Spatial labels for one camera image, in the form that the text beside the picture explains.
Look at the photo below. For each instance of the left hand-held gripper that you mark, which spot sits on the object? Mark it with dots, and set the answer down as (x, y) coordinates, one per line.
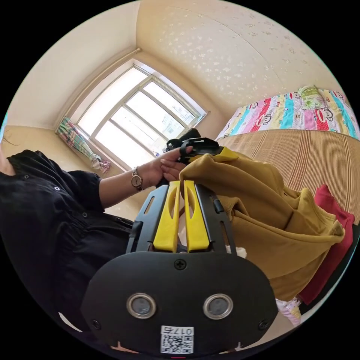
(204, 145)

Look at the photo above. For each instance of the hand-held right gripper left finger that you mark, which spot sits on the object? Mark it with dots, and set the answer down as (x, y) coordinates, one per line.
(166, 225)

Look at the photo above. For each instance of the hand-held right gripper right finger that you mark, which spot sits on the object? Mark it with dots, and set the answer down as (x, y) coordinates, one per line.
(197, 227)

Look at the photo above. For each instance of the yellow long sleeve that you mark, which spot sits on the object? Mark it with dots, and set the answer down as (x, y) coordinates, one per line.
(267, 219)

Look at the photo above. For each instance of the person's left forearm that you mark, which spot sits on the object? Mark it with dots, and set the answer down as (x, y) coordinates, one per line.
(121, 185)

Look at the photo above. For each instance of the person's left hand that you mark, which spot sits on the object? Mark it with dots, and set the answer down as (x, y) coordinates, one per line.
(166, 168)

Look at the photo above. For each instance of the bed with woven mat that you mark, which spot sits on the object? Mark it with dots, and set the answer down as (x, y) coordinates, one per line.
(303, 157)

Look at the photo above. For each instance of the window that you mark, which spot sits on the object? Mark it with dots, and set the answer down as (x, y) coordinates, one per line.
(135, 118)

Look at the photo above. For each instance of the green flowered pillow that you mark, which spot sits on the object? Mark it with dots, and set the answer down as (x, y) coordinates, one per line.
(310, 97)

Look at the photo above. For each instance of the checked curtain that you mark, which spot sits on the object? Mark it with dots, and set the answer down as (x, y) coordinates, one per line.
(77, 140)

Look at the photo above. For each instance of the person's body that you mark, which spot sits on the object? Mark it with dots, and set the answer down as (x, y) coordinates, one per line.
(42, 213)

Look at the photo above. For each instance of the pile of clothes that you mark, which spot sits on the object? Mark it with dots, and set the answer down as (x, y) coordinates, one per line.
(329, 242)

